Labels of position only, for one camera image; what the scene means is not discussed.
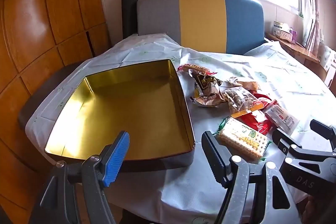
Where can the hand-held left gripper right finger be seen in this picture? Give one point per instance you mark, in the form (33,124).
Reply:
(216,158)

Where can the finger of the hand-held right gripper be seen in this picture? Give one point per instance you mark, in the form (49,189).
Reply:
(283,140)
(323,129)

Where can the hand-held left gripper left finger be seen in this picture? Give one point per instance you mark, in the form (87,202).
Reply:
(116,158)

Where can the white red-label snack packet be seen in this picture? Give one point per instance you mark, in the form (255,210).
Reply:
(279,113)

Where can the green-edged cracker packet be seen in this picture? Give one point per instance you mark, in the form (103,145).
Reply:
(241,138)

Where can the red snack packet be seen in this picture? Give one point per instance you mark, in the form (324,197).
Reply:
(262,98)
(256,120)

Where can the gold-lined tin box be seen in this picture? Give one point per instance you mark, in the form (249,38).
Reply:
(118,108)

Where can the brown sesame paste sachet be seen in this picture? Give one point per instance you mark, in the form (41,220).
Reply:
(207,83)
(207,102)

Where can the clear orange-edged nut packet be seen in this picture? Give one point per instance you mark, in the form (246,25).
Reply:
(239,99)

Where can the golden pastry packet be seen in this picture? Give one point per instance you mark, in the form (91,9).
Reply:
(246,85)

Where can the red orange long snack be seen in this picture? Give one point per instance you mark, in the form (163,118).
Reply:
(194,68)

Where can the wooden side desk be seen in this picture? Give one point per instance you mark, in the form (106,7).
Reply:
(296,49)

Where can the white cloud-print tablecloth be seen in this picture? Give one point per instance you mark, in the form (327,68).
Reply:
(236,61)

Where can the purple pouch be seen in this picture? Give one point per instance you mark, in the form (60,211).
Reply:
(294,35)

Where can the ornate tissue box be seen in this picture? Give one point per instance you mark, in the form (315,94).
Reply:
(283,35)

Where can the white green box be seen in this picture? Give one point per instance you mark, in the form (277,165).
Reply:
(279,25)

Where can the grey yellow blue chair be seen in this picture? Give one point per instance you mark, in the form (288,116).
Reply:
(202,19)

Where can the wooden wardrobe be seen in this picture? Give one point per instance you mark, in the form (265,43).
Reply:
(39,16)

